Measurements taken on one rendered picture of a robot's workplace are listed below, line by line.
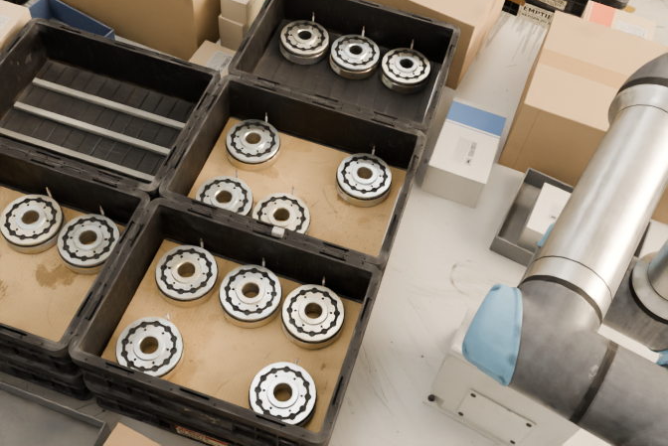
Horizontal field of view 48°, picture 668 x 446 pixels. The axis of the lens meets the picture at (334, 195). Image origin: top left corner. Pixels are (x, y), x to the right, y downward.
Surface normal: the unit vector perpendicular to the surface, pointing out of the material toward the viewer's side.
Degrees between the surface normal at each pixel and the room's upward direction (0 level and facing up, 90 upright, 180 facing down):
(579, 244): 18
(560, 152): 90
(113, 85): 0
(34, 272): 0
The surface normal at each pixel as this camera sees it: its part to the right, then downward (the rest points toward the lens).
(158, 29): -0.38, 0.75
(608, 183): -0.18, -0.69
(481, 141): 0.07, -0.56
